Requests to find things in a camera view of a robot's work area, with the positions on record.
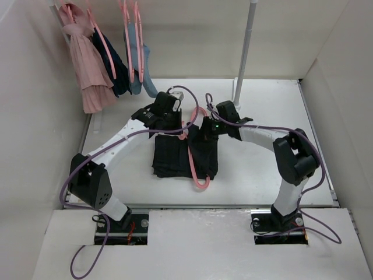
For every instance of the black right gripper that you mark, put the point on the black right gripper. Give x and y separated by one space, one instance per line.
206 133

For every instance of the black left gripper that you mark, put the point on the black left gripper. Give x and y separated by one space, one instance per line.
178 115

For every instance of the black trousers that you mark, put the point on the black trousers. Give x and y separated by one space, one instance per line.
171 155

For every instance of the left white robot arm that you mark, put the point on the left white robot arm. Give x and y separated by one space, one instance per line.
91 184

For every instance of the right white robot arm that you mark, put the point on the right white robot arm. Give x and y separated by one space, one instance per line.
296 159

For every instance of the pink hanger with navy garment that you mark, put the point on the pink hanger with navy garment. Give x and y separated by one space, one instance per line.
94 23

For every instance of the pink hanger with denim garment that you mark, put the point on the pink hanger with denim garment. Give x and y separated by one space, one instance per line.
127 37

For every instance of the light blue denim garment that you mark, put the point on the light blue denim garment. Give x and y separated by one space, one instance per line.
137 59

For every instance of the pink pleated garment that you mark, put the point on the pink pleated garment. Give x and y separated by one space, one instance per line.
91 75

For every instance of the grey metal rack pole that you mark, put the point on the grey metal rack pole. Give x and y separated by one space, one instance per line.
247 39

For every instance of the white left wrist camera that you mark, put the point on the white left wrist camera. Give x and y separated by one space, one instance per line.
179 96

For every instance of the metal rail at table front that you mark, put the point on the metal rail at table front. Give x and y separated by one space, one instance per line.
196 206

